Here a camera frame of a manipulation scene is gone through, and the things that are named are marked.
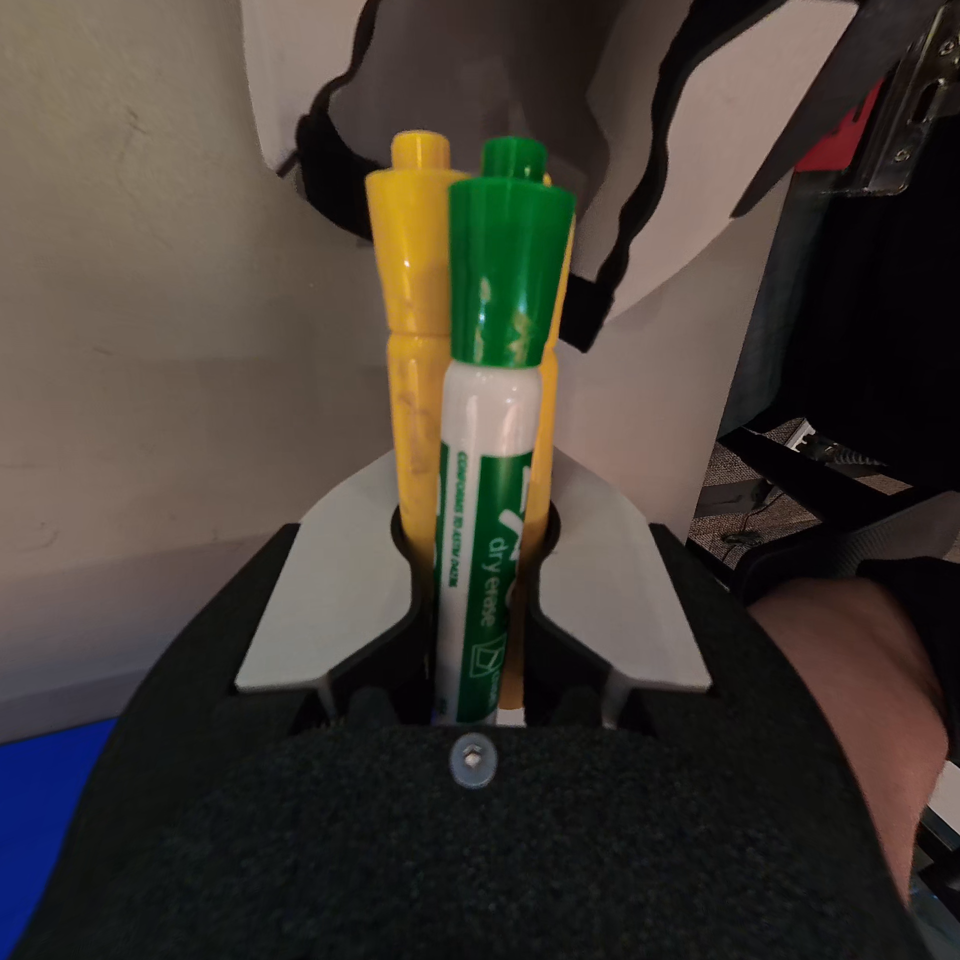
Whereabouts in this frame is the white desk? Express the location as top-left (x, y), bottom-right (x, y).
top-left (0, 0), bottom-right (781, 747)

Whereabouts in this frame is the person's left forearm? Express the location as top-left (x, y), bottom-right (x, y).
top-left (748, 576), bottom-right (948, 867)

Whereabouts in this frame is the green marker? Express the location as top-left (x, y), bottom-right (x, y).
top-left (433, 177), bottom-right (578, 730)
top-left (480, 136), bottom-right (549, 183)

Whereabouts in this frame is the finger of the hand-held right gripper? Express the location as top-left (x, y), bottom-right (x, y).
top-left (591, 0), bottom-right (864, 335)
top-left (247, 0), bottom-right (378, 181)

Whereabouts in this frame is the black metal clamp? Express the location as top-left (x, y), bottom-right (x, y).
top-left (795, 0), bottom-right (960, 198)

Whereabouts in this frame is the blue plastic bin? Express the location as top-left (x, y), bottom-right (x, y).
top-left (0, 716), bottom-right (117, 960)

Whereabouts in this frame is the yellow marker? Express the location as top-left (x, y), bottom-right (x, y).
top-left (365, 129), bottom-right (453, 552)
top-left (498, 171), bottom-right (580, 712)

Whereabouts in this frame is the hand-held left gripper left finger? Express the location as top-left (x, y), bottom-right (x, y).
top-left (234, 450), bottom-right (438, 695)

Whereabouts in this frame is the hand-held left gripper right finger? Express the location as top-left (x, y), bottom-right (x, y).
top-left (523, 450), bottom-right (714, 695)

